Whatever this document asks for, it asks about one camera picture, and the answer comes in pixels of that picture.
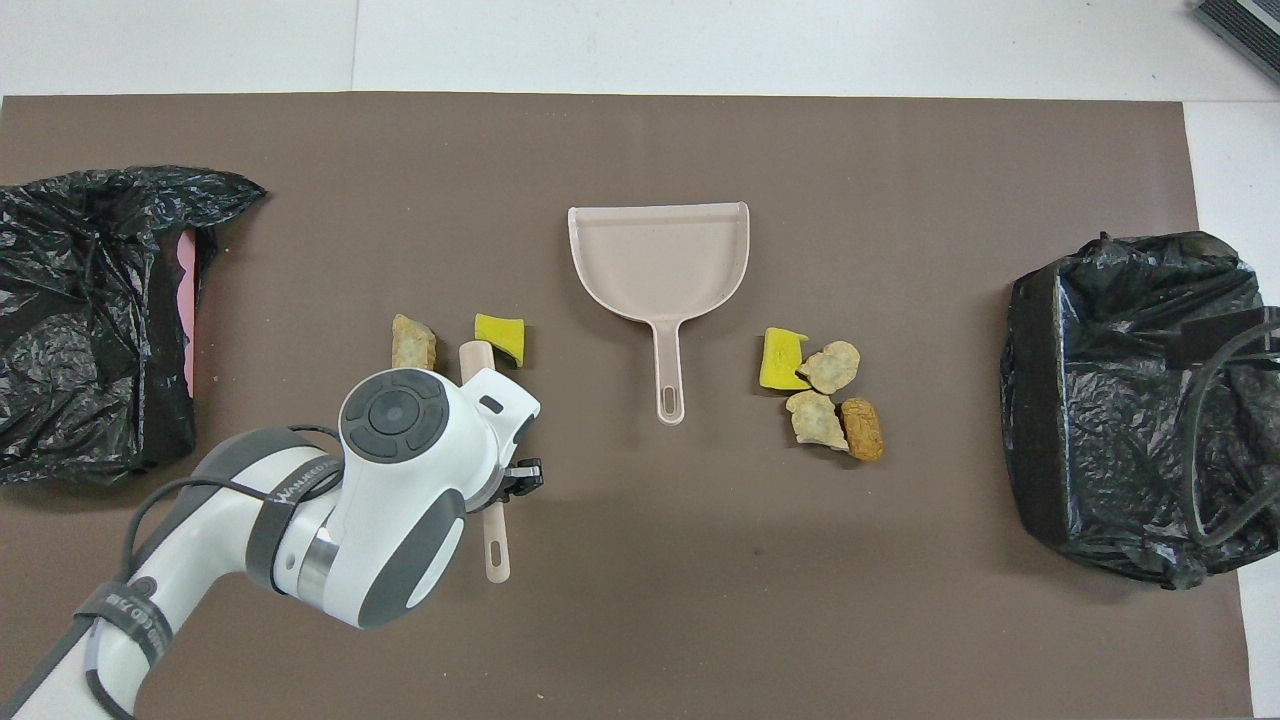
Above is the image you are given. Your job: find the brown table mat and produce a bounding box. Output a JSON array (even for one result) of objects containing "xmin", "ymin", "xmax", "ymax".
[{"xmin": 0, "ymin": 93, "xmax": 1253, "ymax": 720}]

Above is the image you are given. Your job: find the beige hand brush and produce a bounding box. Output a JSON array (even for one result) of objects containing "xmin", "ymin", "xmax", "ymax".
[{"xmin": 458, "ymin": 340, "xmax": 513, "ymax": 585}]

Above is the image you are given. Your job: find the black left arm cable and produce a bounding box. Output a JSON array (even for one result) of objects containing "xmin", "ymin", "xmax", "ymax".
[{"xmin": 85, "ymin": 425, "xmax": 346, "ymax": 720}]

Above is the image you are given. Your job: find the pale sponge chunk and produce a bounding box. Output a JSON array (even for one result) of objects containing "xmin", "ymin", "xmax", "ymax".
[
  {"xmin": 786, "ymin": 390, "xmax": 851, "ymax": 451},
  {"xmin": 797, "ymin": 341, "xmax": 861, "ymax": 396},
  {"xmin": 390, "ymin": 314, "xmax": 438, "ymax": 373}
]

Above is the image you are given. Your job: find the beige plastic dustpan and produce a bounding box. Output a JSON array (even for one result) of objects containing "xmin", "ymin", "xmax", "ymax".
[{"xmin": 567, "ymin": 201, "xmax": 751, "ymax": 427}]

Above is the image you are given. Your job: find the yellow sponge piece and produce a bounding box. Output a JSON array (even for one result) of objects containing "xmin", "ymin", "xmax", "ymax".
[
  {"xmin": 474, "ymin": 313, "xmax": 526, "ymax": 369},
  {"xmin": 759, "ymin": 327, "xmax": 811, "ymax": 392}
]

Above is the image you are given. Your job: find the bin lined with black bag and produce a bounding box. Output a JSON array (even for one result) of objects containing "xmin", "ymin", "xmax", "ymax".
[{"xmin": 1000, "ymin": 232, "xmax": 1280, "ymax": 591}]

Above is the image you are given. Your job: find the pink bin with black bag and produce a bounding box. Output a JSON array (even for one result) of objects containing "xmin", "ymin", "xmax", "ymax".
[{"xmin": 0, "ymin": 166, "xmax": 269, "ymax": 487}]

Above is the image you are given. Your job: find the grey ribbed device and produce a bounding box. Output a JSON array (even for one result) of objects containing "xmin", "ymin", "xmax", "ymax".
[{"xmin": 1195, "ymin": 0, "xmax": 1280, "ymax": 86}]

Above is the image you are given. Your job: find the brown sponge chunk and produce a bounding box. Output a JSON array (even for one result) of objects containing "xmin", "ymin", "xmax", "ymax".
[{"xmin": 840, "ymin": 397, "xmax": 885, "ymax": 463}]

